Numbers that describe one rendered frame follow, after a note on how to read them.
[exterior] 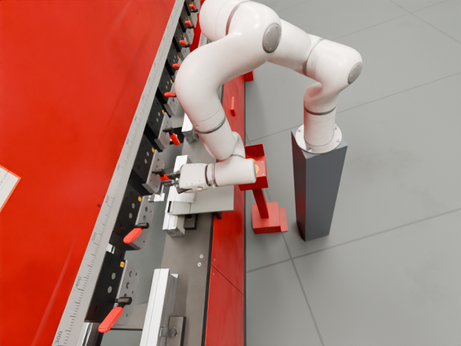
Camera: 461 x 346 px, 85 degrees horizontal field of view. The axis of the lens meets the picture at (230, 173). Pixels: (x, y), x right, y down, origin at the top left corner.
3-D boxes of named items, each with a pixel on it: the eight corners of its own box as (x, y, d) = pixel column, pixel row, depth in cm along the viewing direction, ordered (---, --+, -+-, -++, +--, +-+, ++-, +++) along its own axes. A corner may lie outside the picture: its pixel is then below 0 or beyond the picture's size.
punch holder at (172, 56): (182, 89, 125) (167, 58, 112) (165, 92, 127) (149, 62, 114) (185, 71, 133) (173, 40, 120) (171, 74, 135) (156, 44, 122)
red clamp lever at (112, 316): (106, 327, 55) (131, 295, 64) (90, 327, 55) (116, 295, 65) (108, 334, 55) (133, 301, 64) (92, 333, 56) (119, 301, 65)
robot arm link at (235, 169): (215, 156, 88) (213, 178, 83) (252, 151, 85) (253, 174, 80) (221, 169, 95) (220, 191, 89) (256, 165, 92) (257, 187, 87)
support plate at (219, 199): (233, 211, 101) (232, 209, 100) (172, 215, 106) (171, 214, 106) (234, 173, 111) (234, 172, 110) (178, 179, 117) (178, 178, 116)
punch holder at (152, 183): (158, 195, 91) (133, 168, 77) (136, 197, 92) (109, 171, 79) (165, 161, 99) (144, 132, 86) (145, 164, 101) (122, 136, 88)
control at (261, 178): (268, 187, 142) (264, 169, 127) (240, 191, 145) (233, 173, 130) (265, 159, 153) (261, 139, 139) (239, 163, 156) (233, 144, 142)
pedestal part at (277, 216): (288, 231, 192) (287, 225, 183) (255, 234, 197) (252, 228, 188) (285, 207, 204) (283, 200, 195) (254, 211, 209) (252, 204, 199)
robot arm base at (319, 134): (329, 116, 116) (333, 82, 101) (350, 145, 104) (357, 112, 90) (289, 129, 117) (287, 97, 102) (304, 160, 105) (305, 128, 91)
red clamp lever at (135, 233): (130, 237, 66) (148, 221, 75) (116, 239, 67) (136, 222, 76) (132, 244, 66) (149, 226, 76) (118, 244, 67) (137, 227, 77)
